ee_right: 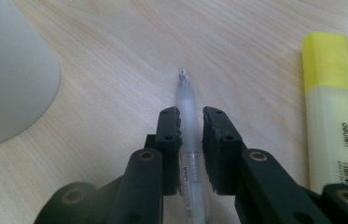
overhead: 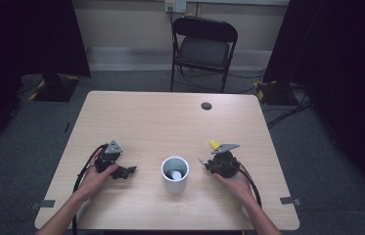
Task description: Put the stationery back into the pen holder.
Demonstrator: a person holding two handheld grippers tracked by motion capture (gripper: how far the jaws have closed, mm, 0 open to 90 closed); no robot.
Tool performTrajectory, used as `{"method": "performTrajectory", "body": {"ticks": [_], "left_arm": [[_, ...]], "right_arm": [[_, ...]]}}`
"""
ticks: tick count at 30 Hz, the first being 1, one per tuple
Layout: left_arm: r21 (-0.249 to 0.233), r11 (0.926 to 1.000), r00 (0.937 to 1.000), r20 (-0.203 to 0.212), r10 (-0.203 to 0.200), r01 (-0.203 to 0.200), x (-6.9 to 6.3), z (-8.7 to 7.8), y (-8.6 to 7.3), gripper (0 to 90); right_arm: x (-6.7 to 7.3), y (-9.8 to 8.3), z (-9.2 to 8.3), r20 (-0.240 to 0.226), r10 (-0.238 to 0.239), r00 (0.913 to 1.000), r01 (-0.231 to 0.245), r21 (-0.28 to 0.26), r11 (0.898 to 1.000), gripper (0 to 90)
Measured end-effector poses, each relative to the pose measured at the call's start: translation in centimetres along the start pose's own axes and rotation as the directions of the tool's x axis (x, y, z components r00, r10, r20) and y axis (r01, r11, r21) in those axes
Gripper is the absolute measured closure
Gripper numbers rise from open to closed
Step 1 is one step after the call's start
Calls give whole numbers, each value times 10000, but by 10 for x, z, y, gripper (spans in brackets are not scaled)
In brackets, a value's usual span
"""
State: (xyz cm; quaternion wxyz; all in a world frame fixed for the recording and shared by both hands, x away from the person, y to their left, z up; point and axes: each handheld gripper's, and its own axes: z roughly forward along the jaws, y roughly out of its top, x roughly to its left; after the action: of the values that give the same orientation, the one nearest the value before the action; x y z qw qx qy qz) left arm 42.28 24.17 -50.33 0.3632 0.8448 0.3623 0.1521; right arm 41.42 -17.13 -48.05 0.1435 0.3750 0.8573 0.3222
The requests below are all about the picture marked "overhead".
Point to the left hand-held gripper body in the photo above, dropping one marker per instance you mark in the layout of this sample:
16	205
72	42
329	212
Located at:
106	160

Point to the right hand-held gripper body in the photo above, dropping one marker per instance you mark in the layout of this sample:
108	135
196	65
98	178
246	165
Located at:
224	164

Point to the white green glue stick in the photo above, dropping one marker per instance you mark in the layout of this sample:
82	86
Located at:
174	175

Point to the white cup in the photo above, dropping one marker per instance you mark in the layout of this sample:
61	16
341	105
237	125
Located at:
175	186

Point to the person's right hand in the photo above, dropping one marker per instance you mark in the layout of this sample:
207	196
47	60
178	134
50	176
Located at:
235	187

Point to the person's left hand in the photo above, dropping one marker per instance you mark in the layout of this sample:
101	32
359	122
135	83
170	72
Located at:
93	182

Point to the yellow highlighter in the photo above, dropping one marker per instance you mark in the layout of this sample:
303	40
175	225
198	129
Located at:
214	144

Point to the small black tape piece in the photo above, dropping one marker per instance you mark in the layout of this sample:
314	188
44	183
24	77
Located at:
67	127

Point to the black table grommet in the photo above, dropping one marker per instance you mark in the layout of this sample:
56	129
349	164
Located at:
206	106

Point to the grey tape strip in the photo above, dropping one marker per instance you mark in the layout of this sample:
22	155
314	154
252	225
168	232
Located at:
291	201
43	204

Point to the black stand base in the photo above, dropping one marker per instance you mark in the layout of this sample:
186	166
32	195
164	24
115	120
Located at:
54	88
274	93

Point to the black folding chair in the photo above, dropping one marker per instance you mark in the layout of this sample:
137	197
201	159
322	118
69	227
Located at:
203	52

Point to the dark curtain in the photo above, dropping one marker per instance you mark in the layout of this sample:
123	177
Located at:
23	39
343	65

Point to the white wall outlet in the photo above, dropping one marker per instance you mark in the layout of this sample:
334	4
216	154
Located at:
175	6

